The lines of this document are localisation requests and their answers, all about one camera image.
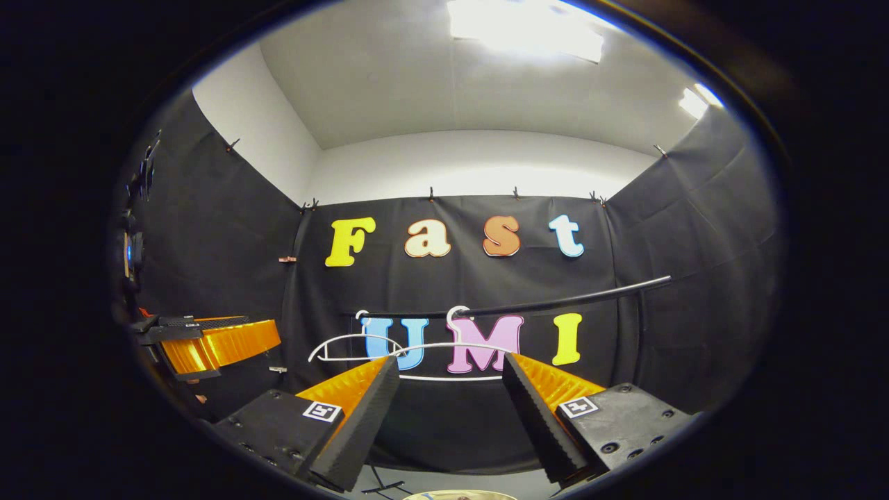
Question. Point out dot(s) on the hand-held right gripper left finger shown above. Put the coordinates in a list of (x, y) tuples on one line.
[(361, 423)]

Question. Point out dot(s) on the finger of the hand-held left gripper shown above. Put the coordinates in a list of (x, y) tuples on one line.
[(208, 321), (229, 347)]

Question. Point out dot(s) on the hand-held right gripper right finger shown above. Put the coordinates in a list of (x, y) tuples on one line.
[(531, 423)]

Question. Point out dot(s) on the beige laundry hamper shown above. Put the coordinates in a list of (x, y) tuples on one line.
[(458, 496)]

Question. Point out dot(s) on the white clothes hanger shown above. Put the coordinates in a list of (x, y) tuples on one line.
[(449, 319), (340, 337)]

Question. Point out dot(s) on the row of black backdrop clips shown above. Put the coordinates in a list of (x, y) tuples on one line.
[(431, 193)]

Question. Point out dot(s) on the small ceiling light panel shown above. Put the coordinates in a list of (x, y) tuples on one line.
[(698, 101)]

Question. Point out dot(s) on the large ceiling light panel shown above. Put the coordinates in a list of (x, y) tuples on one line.
[(528, 28)]

